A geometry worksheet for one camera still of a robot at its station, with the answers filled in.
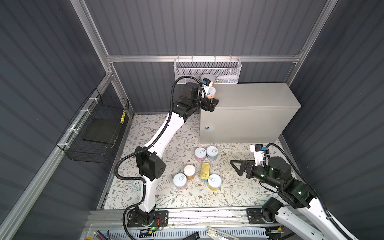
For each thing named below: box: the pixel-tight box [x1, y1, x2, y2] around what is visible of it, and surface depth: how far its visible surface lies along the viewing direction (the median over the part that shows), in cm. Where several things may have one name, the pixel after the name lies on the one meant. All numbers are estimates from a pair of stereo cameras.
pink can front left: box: [173, 173, 187, 190], surface depth 82 cm
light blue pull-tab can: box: [206, 145, 219, 161], surface depth 93 cm
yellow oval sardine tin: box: [200, 162, 211, 180], surface depth 88 cm
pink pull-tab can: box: [194, 147, 207, 162], surface depth 93 cm
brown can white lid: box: [183, 164, 196, 180], surface depth 84 cm
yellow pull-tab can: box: [207, 174, 222, 191], surface depth 82 cm
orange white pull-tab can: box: [206, 86, 217, 99], surface depth 76 cm
